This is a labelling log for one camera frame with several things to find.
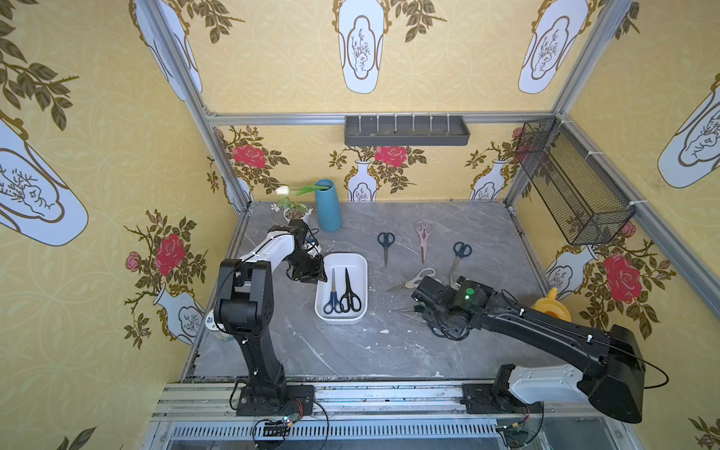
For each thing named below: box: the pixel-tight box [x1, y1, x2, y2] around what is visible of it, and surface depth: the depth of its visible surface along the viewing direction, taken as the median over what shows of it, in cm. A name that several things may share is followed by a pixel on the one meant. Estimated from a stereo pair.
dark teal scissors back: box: [376, 231, 396, 269], surface depth 112 cm
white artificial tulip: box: [274, 184, 330, 196], surface depth 92 cm
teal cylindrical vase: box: [315, 178, 343, 232], surface depth 103 cm
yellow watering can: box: [531, 286, 572, 323], surface depth 80 cm
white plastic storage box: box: [314, 252, 369, 326], surface depth 95 cm
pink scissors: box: [414, 220, 435, 264], surface depth 112 cm
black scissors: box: [339, 267, 362, 314], surface depth 94 cm
